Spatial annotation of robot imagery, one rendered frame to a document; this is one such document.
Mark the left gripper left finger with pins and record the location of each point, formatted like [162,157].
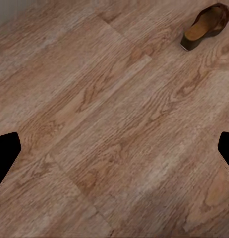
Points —
[10,147]

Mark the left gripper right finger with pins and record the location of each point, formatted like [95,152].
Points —
[223,146]

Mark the sandal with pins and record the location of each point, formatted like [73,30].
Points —
[210,21]

